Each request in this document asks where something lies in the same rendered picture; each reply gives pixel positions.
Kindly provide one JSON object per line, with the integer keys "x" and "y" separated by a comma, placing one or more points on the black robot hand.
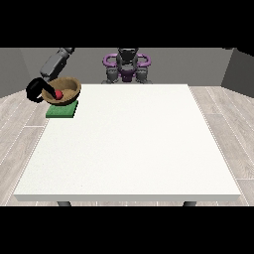
{"x": 34, "y": 88}

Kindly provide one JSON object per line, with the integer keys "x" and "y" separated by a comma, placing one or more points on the brown wooden bowl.
{"x": 68, "y": 87}

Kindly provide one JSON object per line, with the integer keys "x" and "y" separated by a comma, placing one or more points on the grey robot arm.
{"x": 54, "y": 64}

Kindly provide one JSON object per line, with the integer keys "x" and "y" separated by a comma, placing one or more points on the small red ball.
{"x": 59, "y": 95}

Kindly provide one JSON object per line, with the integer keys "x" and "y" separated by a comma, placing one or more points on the green square pad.
{"x": 61, "y": 111}

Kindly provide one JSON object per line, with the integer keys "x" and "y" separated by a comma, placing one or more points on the grey robot trunk purple rings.
{"x": 126, "y": 67}

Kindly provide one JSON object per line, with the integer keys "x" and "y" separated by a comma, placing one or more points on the dark table leg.
{"x": 64, "y": 203}
{"x": 189, "y": 203}

